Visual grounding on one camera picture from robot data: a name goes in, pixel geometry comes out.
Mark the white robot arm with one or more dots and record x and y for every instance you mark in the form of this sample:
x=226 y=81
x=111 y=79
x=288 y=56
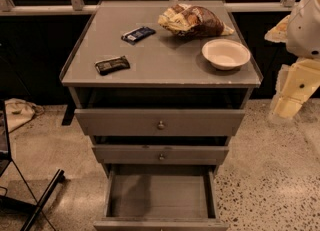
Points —
x=300 y=31

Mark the blue snack bar wrapper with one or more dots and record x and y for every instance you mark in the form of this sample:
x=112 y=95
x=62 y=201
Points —
x=137 y=35

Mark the brown chip bag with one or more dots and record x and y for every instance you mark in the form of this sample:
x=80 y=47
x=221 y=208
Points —
x=189 y=20

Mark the top grey drawer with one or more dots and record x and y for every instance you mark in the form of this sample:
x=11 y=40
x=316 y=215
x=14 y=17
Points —
x=159 y=122

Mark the middle grey drawer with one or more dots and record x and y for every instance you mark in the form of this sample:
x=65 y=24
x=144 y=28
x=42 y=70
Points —
x=160 y=154

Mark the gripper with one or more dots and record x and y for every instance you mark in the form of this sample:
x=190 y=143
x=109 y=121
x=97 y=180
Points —
x=305 y=30

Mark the grey drawer cabinet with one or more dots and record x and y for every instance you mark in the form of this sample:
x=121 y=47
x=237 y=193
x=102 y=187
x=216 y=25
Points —
x=166 y=72

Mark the white paper bowl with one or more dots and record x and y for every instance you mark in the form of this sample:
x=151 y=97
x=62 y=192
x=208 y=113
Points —
x=224 y=54

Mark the bottom grey open drawer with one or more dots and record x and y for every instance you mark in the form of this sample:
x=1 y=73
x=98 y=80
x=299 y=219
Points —
x=161 y=199

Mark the beige cloth bag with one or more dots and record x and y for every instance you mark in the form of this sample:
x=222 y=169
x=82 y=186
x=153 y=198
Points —
x=20 y=112

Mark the dark green snack bar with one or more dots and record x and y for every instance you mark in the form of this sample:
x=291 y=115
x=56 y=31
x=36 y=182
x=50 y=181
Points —
x=105 y=67

